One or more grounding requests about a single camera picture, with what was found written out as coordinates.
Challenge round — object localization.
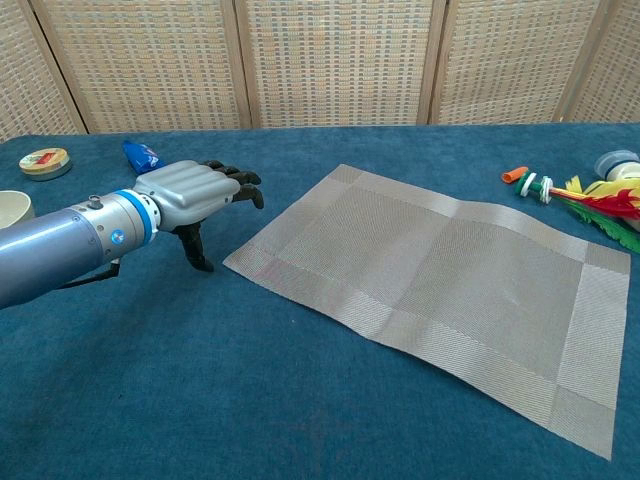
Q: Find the woven bamboo folding screen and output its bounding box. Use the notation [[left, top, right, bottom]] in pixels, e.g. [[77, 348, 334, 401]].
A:
[[0, 0, 640, 144]]

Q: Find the round tin with red label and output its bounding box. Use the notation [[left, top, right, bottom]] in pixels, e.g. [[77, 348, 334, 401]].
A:
[[18, 148, 73, 182]]

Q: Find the blue snack packet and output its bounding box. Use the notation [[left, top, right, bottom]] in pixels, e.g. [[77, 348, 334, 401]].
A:
[[122, 139, 164, 176]]

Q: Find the blue carpet table cover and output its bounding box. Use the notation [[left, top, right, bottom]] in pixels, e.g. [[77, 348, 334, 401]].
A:
[[0, 122, 640, 480]]

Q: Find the mayonnaise squeeze bottle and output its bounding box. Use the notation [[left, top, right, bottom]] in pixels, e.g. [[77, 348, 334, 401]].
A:
[[593, 149, 640, 201]]

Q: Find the grey woven placemat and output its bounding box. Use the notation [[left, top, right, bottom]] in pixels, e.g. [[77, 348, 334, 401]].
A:
[[222, 163, 632, 461]]

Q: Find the colourful feather shuttlecock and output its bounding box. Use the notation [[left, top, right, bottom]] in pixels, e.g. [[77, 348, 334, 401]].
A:
[[517, 172, 640, 254]]

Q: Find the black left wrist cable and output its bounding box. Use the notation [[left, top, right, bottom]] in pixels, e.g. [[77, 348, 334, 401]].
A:
[[59, 259, 121, 291]]

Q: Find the white bowl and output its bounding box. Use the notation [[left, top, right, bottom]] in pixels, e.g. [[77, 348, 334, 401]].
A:
[[0, 190, 36, 231]]

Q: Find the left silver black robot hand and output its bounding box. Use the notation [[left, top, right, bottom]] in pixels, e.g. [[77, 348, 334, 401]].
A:
[[133, 159, 265, 273]]

